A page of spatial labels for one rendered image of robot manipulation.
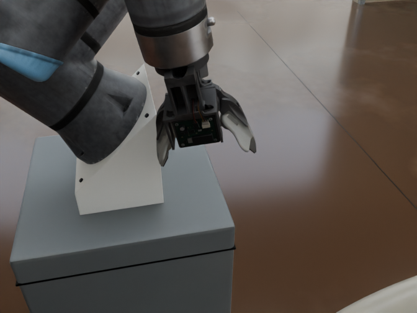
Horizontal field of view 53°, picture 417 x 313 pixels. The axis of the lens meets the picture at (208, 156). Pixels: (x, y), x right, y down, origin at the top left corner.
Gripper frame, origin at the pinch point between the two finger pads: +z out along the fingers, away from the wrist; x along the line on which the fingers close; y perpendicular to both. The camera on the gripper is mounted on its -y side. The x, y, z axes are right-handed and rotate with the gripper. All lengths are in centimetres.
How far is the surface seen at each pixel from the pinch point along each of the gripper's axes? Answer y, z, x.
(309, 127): -158, 131, 44
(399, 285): 38.0, -23.0, 14.2
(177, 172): -14.4, 16.5, -9.7
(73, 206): -4.2, 11.6, -28.8
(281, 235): -66, 114, 14
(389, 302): 38.9, -23.1, 13.4
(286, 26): -349, 158, 56
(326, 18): -372, 169, 101
